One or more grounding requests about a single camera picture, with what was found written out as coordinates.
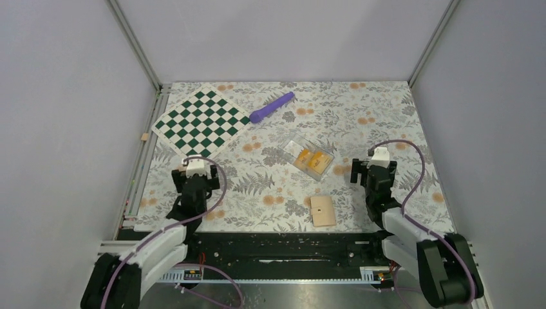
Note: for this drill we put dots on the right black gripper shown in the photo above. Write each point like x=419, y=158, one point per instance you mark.
x=358, y=167

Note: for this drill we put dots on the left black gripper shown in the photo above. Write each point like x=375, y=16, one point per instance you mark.
x=211, y=183

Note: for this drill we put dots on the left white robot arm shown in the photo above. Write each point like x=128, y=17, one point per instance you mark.
x=121, y=280

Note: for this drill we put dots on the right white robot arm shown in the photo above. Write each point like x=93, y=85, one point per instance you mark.
x=442, y=263

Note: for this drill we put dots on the green white chessboard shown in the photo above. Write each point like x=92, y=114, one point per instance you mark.
x=202, y=124

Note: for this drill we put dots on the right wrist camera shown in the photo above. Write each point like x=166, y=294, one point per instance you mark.
x=380, y=157

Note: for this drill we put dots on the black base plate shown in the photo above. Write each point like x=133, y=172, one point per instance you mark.
x=302, y=253

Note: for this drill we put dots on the white slotted cable duct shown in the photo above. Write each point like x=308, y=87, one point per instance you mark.
x=355, y=276

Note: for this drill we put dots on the purple cylindrical handle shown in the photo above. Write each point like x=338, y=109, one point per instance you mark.
x=258, y=115

